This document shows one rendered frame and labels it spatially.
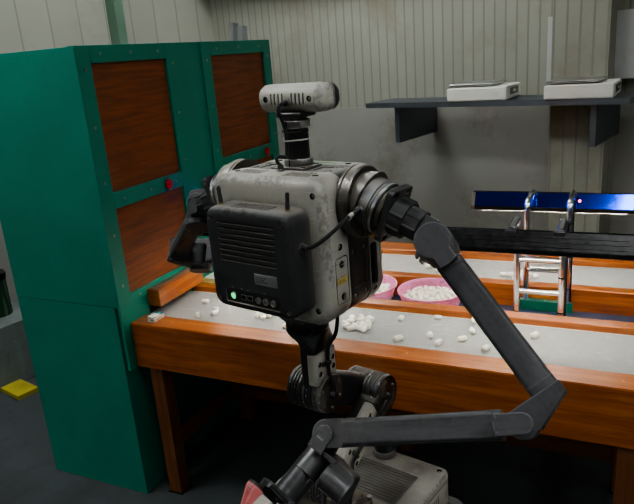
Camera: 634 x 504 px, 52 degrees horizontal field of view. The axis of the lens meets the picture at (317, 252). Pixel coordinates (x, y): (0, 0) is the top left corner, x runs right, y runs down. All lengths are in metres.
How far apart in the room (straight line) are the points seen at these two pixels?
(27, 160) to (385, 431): 1.81
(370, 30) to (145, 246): 2.68
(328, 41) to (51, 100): 2.85
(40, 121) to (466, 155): 2.83
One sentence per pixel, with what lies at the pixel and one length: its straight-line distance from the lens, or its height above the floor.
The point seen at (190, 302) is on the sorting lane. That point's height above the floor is 0.74.
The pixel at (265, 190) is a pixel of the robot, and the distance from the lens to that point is 1.44.
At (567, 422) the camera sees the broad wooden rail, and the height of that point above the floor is 0.63.
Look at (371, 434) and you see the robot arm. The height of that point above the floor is 0.98.
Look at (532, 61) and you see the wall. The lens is 4.28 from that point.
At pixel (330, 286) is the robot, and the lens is 1.41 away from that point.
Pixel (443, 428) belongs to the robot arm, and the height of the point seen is 1.01.
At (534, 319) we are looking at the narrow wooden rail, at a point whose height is 0.76.
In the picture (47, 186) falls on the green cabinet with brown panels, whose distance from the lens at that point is 2.61.
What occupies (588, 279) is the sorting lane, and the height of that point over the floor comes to 0.74.
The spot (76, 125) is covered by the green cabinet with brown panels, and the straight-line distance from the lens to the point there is 2.45.
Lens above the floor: 1.71
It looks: 17 degrees down
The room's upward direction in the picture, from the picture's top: 5 degrees counter-clockwise
